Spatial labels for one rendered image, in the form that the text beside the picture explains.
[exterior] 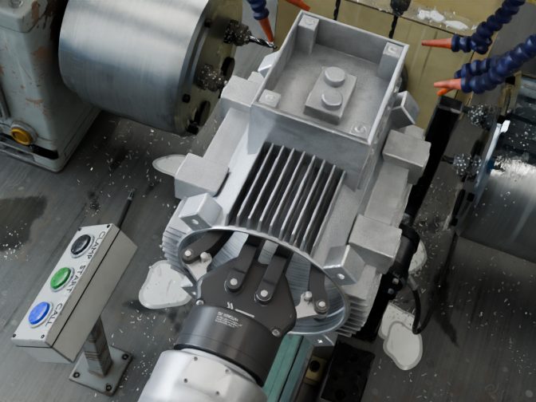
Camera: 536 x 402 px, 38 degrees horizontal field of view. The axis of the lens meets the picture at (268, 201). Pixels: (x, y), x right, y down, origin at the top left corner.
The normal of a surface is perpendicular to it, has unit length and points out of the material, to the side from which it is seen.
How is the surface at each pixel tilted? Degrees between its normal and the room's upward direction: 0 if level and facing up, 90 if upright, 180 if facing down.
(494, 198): 66
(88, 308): 50
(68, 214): 0
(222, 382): 6
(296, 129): 89
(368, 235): 1
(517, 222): 77
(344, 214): 36
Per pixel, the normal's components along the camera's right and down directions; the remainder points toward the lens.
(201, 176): 0.08, -0.56
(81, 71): -0.33, 0.62
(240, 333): 0.30, -0.34
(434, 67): -0.36, 0.76
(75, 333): 0.76, -0.09
